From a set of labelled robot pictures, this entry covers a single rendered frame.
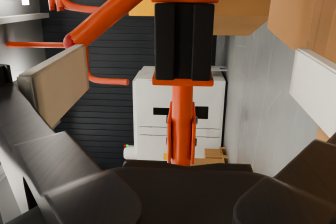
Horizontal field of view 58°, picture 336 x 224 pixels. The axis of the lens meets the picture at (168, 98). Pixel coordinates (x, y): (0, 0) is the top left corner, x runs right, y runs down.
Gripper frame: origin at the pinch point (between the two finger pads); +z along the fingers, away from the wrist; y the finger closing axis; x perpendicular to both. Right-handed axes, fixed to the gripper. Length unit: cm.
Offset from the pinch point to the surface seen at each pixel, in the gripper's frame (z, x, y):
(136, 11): 733, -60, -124
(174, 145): 11.2, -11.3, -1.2
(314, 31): 16.0, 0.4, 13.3
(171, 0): 9.9, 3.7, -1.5
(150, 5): 734, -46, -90
